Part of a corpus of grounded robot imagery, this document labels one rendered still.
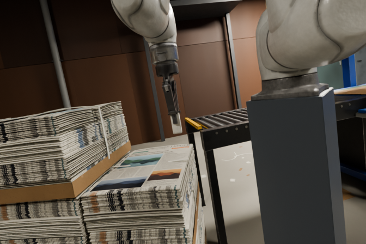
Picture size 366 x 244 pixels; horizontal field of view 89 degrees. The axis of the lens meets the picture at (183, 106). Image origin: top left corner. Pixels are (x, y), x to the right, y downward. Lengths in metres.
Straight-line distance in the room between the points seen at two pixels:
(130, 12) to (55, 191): 0.49
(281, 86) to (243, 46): 4.32
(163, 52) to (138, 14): 0.19
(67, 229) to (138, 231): 0.20
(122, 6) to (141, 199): 0.46
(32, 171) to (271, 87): 0.71
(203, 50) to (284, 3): 4.10
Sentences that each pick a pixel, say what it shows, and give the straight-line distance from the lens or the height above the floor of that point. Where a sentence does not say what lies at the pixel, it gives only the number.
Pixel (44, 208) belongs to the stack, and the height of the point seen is 0.80.
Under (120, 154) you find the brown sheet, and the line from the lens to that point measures 0.82.
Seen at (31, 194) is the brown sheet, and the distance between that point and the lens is 0.70.
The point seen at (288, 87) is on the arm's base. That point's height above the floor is 1.03.
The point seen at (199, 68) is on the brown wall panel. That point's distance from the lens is 4.40.
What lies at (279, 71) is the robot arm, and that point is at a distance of 0.60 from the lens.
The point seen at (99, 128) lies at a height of 0.98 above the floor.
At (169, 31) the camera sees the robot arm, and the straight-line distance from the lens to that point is 0.60.
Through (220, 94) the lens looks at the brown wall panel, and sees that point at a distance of 4.53.
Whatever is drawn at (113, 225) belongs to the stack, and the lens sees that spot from 0.63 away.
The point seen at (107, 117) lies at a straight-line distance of 0.79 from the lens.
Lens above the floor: 1.08
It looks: 6 degrees down
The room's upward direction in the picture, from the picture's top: 9 degrees counter-clockwise
